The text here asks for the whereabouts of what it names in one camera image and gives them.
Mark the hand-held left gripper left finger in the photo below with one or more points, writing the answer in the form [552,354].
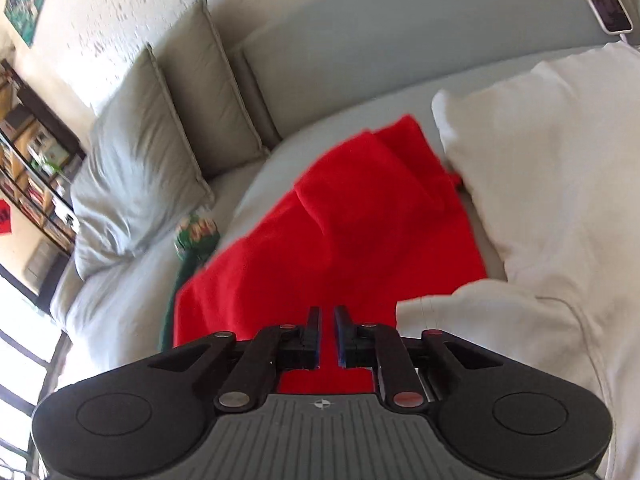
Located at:
[314,340]

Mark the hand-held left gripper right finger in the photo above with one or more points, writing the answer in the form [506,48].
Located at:
[341,340]

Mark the grey sofa cushion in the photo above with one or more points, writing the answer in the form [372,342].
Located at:
[210,90]
[135,170]

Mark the green patterned garment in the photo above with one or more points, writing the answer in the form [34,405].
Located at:
[192,240]

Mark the red garment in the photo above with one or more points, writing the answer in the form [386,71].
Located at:
[350,210]

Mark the small potted plant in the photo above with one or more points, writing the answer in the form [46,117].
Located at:
[47,164]

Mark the red paper sign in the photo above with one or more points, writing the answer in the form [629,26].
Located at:
[6,215]

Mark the white sweatshirt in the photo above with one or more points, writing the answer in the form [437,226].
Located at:
[550,160]

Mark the black window railing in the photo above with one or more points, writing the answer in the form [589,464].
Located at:
[47,375]

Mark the dark bookshelf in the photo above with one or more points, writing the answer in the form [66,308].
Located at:
[30,160]

